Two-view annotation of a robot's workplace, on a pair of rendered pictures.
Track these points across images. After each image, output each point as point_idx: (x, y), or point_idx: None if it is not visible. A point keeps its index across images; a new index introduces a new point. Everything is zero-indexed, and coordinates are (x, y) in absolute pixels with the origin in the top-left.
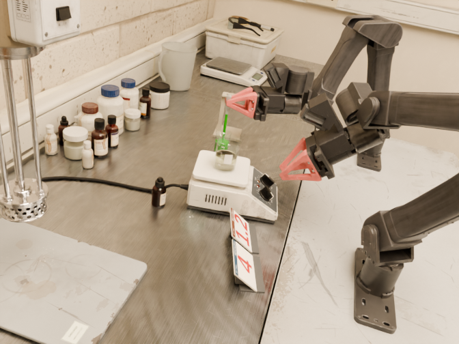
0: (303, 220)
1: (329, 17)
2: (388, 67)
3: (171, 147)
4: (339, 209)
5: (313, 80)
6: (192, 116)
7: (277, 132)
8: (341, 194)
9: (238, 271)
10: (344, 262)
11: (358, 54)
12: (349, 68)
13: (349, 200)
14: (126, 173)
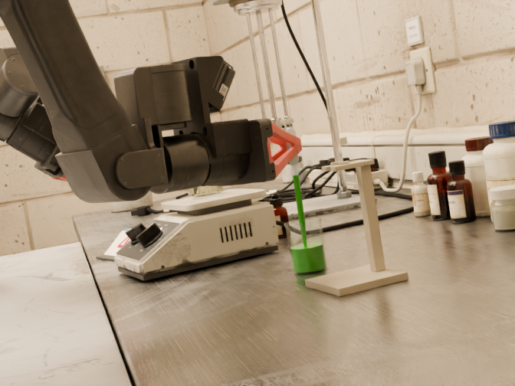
0: (77, 287)
1: None
2: None
3: (390, 245)
4: (15, 310)
5: (116, 95)
6: (503, 265)
7: (249, 331)
8: (11, 322)
9: (124, 231)
10: (5, 289)
11: (3, 22)
12: (24, 63)
13: None
14: None
